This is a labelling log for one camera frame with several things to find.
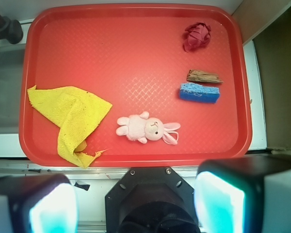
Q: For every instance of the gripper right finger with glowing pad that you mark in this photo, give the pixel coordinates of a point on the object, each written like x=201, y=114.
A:
x=251, y=194

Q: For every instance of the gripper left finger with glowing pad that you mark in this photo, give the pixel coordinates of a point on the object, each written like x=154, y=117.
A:
x=38, y=204

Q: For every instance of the black tape piece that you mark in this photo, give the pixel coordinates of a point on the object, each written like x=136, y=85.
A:
x=80, y=184

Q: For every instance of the yellow microfiber cloth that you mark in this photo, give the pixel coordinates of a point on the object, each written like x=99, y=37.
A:
x=77, y=113

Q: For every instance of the pink plush bunny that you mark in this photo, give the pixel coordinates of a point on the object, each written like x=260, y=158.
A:
x=143, y=128

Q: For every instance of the blue sponge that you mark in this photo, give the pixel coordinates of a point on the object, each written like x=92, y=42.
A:
x=199, y=93

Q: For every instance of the brown wood piece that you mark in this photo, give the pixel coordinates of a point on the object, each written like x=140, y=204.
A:
x=200, y=76

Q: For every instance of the stainless steel sink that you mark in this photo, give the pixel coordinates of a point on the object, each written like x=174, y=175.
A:
x=11, y=70

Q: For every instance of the red plastic tray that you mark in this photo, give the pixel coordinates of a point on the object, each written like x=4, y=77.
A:
x=132, y=55

